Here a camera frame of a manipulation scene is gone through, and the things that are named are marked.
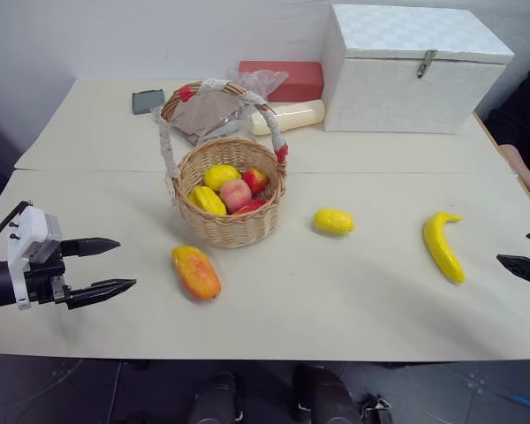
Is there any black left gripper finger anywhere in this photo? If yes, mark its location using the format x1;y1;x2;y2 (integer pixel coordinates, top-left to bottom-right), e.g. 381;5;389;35
65;278;138;310
62;237;122;260

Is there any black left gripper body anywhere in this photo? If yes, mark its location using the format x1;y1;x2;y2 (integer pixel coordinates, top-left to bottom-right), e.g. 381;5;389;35
24;240;72;307

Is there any red yellow fruit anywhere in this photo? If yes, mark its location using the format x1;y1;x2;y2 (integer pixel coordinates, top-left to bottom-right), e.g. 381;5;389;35
232;199;268;216

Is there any yellow banana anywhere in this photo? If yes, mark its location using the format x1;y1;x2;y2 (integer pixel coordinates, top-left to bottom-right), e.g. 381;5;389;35
421;211;467;285

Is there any orange mango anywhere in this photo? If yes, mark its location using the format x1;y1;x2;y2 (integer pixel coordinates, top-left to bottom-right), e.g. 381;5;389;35
170;245;223;303

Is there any yellow ridged starfruit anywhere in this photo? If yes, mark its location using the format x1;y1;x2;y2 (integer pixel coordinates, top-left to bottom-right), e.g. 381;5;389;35
189;185;228;216

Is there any person in black clothing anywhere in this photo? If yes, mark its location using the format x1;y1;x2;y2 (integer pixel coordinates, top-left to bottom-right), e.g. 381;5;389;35
484;64;530;154

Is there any yellow lemon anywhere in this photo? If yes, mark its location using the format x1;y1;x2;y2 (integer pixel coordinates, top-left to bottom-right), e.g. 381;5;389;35
203;163;242;193
313;208;356;237

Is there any pink peach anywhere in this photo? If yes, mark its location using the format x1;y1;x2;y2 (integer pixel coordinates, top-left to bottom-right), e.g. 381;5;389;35
219;178;254;215

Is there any grey small box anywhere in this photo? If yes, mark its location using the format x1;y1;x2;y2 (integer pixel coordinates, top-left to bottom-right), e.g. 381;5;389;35
131;88;166;117

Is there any dark rounded shape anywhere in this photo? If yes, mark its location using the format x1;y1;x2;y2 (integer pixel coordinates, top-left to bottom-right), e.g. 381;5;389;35
292;363;360;424
187;370;245;424

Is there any red apple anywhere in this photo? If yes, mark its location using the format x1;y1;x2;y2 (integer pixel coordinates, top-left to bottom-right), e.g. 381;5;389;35
241;168;270;197

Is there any black grey floor object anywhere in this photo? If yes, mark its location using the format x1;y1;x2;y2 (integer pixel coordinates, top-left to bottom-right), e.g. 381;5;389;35
357;394;395;424

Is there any metal box latch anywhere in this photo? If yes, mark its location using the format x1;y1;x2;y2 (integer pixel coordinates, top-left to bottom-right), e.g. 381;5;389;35
416;49;439;80

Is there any white woven lidded box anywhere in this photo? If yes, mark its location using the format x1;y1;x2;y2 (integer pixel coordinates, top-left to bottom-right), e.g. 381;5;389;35
321;3;516;136

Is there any clear plastic bag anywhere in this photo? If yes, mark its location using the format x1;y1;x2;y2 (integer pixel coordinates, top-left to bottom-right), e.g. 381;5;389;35
227;66;290;98

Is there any cream cylinder roll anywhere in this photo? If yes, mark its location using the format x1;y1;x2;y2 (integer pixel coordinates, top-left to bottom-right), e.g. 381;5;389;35
249;99;327;136

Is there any red rectangular box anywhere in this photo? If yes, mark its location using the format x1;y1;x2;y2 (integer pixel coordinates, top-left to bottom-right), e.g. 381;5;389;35
238;60;324;103

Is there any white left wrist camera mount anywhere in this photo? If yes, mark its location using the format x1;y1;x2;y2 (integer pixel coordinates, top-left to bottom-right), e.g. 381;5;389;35
6;205;64;311

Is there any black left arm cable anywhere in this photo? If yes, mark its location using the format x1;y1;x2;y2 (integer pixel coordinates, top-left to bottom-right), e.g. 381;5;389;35
0;201;30;262

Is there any wicker basket with handle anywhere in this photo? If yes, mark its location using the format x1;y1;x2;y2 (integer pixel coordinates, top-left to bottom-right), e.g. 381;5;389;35
157;78;290;250

